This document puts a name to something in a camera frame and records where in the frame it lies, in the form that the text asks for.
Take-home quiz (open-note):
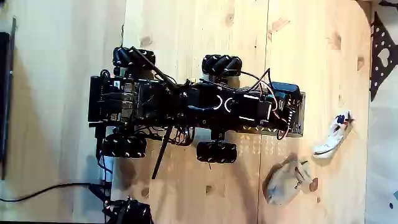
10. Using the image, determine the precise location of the white sock with blue print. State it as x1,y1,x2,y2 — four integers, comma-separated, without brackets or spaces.
312,110,354,160

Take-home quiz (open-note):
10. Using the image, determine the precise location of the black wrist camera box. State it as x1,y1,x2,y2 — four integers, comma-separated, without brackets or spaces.
269,81,302,101

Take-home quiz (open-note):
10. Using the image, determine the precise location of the black perforated cloth with heart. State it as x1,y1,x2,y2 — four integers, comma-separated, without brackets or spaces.
369,11,398,102

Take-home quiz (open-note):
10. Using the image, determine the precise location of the grey perforated basket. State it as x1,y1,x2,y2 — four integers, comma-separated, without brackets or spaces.
241,91,306,138

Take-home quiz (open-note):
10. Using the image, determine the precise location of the black power cable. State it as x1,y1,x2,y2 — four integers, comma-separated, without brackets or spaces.
0,182,111,203

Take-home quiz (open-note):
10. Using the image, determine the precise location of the black omni wheel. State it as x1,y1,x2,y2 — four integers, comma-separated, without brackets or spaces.
101,133,147,159
201,54,243,78
112,46,156,68
195,140,238,164

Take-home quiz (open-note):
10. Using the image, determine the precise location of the black flat panel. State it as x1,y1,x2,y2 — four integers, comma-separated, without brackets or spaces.
0,17,17,181

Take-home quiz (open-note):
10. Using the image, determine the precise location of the beige sock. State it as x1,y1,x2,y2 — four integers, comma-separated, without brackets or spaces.
263,157,312,206

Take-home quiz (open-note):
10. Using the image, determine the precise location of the black slanted rod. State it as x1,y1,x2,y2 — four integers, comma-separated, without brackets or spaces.
151,124,174,180
129,46,180,90

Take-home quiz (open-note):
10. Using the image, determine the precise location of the black device with orange bits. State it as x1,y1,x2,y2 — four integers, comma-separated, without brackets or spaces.
102,196,154,224

